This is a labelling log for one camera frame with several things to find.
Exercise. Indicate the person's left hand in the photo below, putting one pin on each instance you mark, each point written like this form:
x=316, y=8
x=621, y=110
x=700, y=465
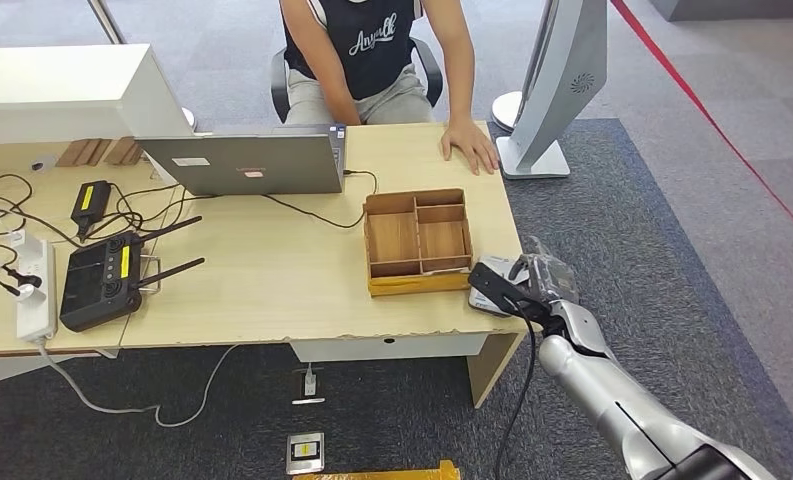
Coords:
x=469, y=142

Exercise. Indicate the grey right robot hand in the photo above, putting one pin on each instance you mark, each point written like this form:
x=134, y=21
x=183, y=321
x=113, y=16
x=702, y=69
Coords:
x=552, y=278

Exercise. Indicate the person's right forearm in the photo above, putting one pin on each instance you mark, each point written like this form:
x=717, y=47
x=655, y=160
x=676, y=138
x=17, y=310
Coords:
x=340, y=99

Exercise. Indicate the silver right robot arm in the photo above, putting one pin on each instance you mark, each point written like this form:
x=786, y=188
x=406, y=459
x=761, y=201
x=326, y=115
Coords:
x=608, y=397

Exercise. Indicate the person's left forearm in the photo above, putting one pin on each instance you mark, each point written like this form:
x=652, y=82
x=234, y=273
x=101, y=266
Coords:
x=461, y=86

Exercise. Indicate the white room key card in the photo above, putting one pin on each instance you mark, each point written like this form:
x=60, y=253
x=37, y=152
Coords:
x=446, y=270

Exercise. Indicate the person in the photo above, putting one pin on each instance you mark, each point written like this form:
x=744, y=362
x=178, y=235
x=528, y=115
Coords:
x=369, y=53

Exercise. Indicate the white round stand base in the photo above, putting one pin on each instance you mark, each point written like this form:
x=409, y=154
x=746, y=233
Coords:
x=503, y=109

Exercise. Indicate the silver kiosk display stand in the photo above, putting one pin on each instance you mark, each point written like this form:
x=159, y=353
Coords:
x=558, y=79

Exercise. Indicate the wooden organizer box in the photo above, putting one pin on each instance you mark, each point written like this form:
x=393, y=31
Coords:
x=392, y=238

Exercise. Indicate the white desk drawer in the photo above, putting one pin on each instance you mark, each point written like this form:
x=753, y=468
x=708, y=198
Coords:
x=383, y=348

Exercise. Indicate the grey laptop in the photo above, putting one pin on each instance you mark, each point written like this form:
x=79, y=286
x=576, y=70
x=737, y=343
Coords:
x=250, y=162

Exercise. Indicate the yellow floor tape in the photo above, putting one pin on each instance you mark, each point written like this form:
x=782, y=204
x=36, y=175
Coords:
x=446, y=472

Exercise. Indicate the red floor tape line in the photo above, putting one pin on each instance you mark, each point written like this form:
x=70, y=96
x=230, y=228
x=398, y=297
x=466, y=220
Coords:
x=701, y=108

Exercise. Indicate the floor socket with white plug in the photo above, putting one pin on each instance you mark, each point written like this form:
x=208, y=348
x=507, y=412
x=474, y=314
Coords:
x=309, y=383

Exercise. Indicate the white pole base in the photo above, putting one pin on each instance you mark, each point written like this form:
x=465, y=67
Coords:
x=188, y=117

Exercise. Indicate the silver floor socket plate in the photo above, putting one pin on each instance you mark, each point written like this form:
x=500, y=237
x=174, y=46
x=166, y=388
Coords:
x=304, y=454

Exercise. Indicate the wooden block stand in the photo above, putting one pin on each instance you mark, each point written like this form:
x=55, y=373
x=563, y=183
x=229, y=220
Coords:
x=124, y=151
x=79, y=152

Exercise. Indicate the grey metal pole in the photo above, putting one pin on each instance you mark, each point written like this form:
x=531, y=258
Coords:
x=106, y=21

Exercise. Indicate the black power adapter yellow label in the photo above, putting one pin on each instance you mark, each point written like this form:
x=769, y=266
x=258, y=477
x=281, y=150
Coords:
x=90, y=202

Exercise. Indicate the black controller with antennas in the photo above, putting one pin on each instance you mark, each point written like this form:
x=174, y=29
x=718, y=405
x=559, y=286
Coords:
x=98, y=285

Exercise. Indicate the white cabinet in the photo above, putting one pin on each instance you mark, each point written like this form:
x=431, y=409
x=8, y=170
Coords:
x=51, y=93

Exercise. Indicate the small white device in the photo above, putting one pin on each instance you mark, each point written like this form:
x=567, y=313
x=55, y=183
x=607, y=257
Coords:
x=41, y=163

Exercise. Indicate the white power strip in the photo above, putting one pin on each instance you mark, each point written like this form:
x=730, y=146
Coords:
x=36, y=314

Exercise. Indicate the black plug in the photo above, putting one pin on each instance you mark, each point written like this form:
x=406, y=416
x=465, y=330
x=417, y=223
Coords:
x=24, y=279

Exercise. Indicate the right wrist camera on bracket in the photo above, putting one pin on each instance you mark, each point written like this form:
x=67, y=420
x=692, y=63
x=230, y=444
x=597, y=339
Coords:
x=495, y=288

